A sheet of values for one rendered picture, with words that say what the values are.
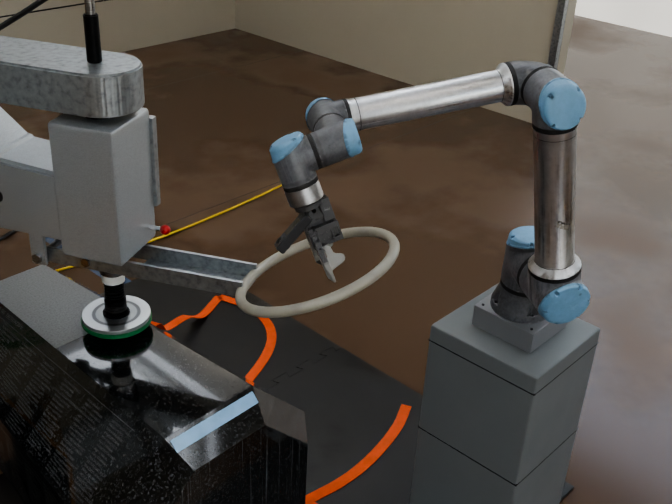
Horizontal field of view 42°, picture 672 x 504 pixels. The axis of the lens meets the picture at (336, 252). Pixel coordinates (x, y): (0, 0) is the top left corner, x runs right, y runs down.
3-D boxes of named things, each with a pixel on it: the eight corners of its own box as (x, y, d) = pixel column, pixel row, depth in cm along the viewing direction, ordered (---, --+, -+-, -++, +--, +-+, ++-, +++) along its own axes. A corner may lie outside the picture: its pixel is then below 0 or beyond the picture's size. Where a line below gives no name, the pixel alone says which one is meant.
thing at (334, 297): (209, 330, 237) (205, 321, 236) (273, 249, 278) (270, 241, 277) (375, 305, 217) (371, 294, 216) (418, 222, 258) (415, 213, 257)
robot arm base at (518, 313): (504, 283, 291) (509, 257, 286) (558, 302, 283) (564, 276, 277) (480, 309, 277) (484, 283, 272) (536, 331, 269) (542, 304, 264)
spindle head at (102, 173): (15, 253, 264) (-6, 112, 242) (56, 223, 282) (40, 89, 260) (122, 276, 255) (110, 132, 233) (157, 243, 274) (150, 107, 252)
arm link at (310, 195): (287, 196, 211) (280, 187, 220) (294, 214, 212) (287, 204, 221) (321, 182, 212) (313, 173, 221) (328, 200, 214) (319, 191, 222)
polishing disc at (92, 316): (135, 291, 291) (135, 288, 290) (161, 322, 276) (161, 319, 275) (72, 308, 280) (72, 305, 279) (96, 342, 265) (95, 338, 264)
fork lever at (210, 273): (27, 264, 266) (24, 250, 264) (62, 236, 282) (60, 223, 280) (237, 304, 249) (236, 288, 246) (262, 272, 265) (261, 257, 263)
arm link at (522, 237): (536, 265, 283) (545, 217, 274) (560, 294, 269) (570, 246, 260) (492, 269, 279) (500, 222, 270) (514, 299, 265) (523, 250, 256)
